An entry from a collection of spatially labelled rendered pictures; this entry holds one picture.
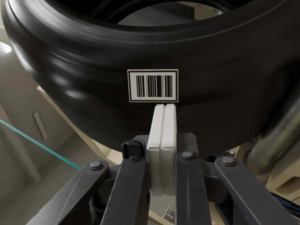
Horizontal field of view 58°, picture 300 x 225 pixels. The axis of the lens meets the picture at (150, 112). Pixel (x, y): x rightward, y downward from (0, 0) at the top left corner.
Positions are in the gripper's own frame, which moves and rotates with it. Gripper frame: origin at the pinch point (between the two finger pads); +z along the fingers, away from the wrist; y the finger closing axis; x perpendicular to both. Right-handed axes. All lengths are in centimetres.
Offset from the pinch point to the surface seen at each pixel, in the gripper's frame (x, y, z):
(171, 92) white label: -1.1, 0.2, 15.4
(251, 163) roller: -24.4, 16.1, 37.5
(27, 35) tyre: 6.4, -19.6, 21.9
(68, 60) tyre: 3.0, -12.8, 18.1
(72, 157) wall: -437, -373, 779
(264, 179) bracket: -28, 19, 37
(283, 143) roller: -14.3, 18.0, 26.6
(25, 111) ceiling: -218, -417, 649
